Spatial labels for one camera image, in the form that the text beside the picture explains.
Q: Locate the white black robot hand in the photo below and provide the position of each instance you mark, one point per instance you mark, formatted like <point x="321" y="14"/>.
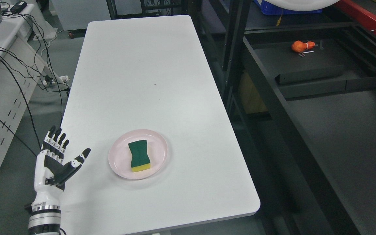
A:
<point x="51" y="171"/>

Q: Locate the green yellow sponge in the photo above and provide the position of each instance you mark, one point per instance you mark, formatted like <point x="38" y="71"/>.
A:
<point x="140" y="160"/>

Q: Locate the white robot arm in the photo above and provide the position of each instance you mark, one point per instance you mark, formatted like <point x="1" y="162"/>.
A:
<point x="45" y="220"/>

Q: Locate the pink plate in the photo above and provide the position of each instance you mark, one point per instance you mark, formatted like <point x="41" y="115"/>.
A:
<point x="119" y="156"/>

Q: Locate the white power strip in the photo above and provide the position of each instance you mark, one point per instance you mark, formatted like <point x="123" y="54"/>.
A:
<point x="61" y="80"/>

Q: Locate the white perforated cabinet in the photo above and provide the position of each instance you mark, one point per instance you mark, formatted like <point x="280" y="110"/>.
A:
<point x="15" y="89"/>

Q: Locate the white table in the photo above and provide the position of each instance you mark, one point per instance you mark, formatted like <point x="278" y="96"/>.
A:
<point x="150" y="73"/>

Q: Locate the black power adapter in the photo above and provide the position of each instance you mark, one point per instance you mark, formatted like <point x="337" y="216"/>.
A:
<point x="18" y="7"/>

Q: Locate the blue plastic crate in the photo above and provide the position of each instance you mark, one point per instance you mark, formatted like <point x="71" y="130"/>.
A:
<point x="271" y="9"/>

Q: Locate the black metal shelving rack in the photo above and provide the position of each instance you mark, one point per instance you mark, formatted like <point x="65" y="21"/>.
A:
<point x="306" y="121"/>

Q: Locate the orange toy gourd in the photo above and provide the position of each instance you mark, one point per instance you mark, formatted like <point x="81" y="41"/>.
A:
<point x="299" y="46"/>

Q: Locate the red metal beam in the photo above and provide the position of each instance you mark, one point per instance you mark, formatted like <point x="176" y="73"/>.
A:
<point x="366" y="18"/>

